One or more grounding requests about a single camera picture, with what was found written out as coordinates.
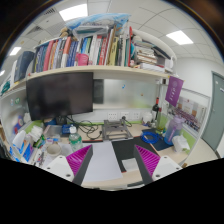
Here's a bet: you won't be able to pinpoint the black computer monitor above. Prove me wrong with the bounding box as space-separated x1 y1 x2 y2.
25 71 95 126

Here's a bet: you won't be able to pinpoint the white wall socket panel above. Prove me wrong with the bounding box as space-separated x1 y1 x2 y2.
106 110 143 122

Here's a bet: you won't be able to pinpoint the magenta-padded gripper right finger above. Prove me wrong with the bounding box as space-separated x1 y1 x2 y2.
133 144 184 186

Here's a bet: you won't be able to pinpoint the blue coiled cable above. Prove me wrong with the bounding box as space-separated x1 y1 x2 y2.
140 130 163 145

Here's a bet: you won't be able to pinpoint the white tissue pack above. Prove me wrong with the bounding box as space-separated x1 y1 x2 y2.
171 134 191 154

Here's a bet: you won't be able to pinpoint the black desk mat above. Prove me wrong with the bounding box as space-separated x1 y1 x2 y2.
111 135 174 173

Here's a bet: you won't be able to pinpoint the dark wine bottle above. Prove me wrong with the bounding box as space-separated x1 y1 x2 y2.
152 97 160 122

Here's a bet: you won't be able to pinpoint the clear plastic box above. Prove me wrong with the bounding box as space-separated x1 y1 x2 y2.
43 124 64 138

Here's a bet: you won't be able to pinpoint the white jar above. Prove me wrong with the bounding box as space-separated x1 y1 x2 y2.
142 111 154 125

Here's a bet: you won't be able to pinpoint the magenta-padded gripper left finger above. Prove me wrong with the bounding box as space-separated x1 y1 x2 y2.
43 144 95 187

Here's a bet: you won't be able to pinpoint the shelf unit with books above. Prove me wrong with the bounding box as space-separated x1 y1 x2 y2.
11 13 178 84

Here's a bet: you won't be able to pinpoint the grey metal laptop stand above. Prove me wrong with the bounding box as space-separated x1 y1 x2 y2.
101 119 134 142

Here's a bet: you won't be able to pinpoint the grey door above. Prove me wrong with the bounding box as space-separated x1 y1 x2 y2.
201 70 224 153

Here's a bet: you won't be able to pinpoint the black cables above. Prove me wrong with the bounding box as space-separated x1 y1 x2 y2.
66 114 103 141

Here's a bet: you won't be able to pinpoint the white folded tissue stack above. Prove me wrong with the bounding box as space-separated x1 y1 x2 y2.
28 125 44 144

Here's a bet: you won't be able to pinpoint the purple hanging banner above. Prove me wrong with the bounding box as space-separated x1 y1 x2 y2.
164 75 185 108

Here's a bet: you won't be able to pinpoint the purple translucent water bottle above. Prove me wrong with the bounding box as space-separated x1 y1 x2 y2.
164 115 185 146

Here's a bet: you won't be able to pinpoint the blue tissue box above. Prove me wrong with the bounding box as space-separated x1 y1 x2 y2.
9 129 34 163

